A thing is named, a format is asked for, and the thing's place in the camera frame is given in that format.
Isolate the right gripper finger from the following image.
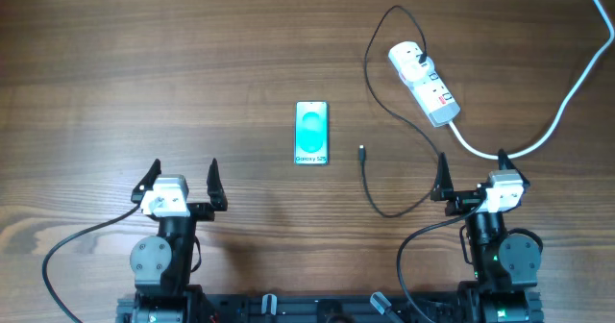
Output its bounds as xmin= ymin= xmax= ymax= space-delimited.
xmin=430 ymin=152 xmax=455 ymax=201
xmin=497 ymin=149 xmax=530 ymax=188

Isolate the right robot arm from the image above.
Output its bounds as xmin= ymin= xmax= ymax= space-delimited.
xmin=430 ymin=150 xmax=544 ymax=323

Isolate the white charger adapter plug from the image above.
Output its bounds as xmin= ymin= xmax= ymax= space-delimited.
xmin=399 ymin=58 xmax=434 ymax=86

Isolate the white power strip cord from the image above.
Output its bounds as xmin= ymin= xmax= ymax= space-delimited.
xmin=448 ymin=0 xmax=615 ymax=162

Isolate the Galaxy smartphone teal screen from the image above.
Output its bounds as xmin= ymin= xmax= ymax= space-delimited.
xmin=294 ymin=101 xmax=330 ymax=165

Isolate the white power strip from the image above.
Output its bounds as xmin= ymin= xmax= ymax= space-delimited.
xmin=388 ymin=41 xmax=460 ymax=128

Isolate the black USB charging cable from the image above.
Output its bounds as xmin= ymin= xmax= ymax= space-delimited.
xmin=357 ymin=5 xmax=441 ymax=219

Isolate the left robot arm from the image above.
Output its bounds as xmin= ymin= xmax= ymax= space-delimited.
xmin=115 ymin=160 xmax=228 ymax=323

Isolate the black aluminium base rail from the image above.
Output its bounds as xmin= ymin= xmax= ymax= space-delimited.
xmin=115 ymin=291 xmax=545 ymax=323

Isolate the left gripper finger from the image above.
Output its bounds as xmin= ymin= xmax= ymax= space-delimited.
xmin=131 ymin=159 xmax=161 ymax=204
xmin=207 ymin=159 xmax=228 ymax=211

